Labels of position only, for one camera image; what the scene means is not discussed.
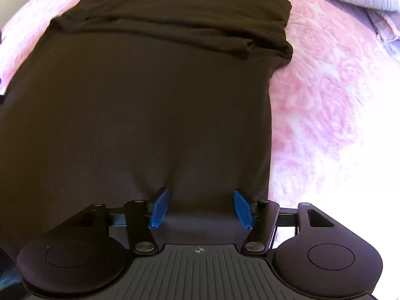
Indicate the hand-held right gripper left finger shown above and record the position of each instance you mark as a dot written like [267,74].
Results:
[158,207]

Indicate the dark brown t-shirt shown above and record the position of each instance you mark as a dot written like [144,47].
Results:
[137,109]

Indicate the pink fleece blanket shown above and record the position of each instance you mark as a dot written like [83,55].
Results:
[325,115]

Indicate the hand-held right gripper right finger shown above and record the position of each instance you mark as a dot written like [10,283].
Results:
[243,208]

